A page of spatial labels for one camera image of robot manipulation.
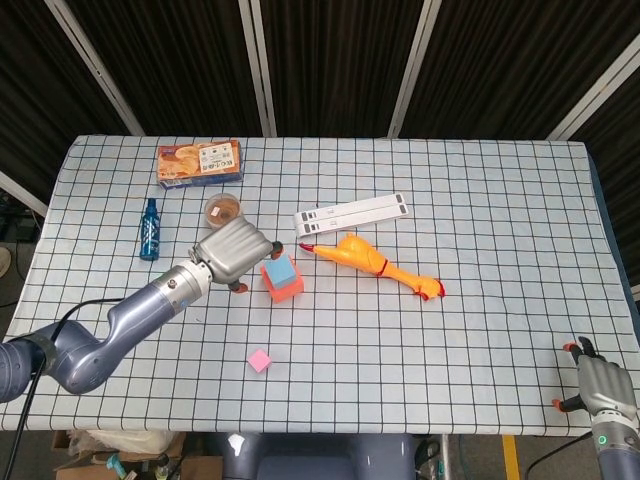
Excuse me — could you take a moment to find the pink foam cube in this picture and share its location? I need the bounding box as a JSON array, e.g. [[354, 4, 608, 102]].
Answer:
[[247, 348, 274, 374]]

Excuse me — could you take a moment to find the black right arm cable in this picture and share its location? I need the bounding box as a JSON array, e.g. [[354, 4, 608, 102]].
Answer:
[[519, 432, 594, 480]]

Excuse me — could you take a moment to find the white plastic bag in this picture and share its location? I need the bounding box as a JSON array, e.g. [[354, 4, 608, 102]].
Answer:
[[69, 429, 176, 457]]

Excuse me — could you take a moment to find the white partition frame post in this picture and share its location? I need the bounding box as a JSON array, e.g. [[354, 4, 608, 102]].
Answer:
[[0, 170, 50, 217], [43, 0, 146, 137], [237, 0, 278, 137], [545, 34, 640, 141], [387, 0, 441, 139]]

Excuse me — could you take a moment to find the light blue foam cube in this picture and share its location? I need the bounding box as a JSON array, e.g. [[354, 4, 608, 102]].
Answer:
[[263, 254, 296, 291]]

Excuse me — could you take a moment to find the orange foam cube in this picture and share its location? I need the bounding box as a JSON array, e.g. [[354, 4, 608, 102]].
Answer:
[[259, 254, 306, 304]]

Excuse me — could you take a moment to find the white power strip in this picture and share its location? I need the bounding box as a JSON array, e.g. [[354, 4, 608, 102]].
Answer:
[[293, 192, 412, 239]]

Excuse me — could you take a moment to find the blue-grey robot torso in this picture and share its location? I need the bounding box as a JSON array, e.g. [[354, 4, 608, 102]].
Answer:
[[219, 432, 416, 480]]

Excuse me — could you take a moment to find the yellow rubber chicken toy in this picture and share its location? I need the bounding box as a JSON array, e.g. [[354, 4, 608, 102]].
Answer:
[[298, 231, 446, 302]]

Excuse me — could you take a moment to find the blue spray bottle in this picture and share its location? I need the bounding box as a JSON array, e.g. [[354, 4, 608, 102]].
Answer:
[[139, 197, 163, 262]]

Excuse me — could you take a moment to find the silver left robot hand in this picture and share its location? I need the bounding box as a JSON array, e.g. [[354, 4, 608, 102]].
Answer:
[[188, 219, 285, 294]]

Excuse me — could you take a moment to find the clear jar of rubber bands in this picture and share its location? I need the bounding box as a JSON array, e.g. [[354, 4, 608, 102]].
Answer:
[[203, 192, 245, 231]]

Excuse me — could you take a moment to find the orange biscuit box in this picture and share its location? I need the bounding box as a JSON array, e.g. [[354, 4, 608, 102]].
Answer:
[[156, 140, 246, 190]]

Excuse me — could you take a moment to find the checkered light blue tablecloth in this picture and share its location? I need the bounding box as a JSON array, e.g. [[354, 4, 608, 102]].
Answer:
[[0, 133, 640, 437]]

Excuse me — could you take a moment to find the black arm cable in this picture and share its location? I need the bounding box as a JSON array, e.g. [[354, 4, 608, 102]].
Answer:
[[9, 298, 125, 480], [519, 432, 594, 480]]

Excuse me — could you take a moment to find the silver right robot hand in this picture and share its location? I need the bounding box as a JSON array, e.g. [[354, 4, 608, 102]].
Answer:
[[551, 335, 640, 417]]

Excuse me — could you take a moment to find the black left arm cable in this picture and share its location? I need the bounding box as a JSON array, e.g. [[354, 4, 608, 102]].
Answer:
[[9, 298, 125, 480]]

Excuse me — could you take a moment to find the metal table leg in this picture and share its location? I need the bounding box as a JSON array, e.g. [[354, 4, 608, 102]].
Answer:
[[438, 434, 454, 480]]

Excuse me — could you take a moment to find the brown cardboard box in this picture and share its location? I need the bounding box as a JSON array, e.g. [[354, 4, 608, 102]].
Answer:
[[52, 429, 224, 480]]

